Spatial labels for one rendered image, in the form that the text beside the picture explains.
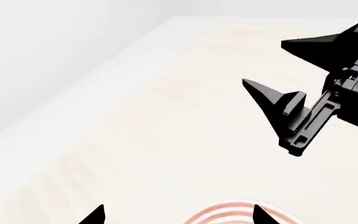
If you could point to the white plate with pink rings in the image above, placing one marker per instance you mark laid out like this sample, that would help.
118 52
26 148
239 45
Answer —
228 213

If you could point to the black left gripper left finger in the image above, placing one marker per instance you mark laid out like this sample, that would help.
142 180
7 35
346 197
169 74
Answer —
96 217

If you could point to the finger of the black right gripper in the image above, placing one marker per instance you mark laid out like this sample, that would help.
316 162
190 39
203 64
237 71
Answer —
275 105
331 47

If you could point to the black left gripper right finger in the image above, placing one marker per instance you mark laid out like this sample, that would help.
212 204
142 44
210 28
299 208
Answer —
261 217

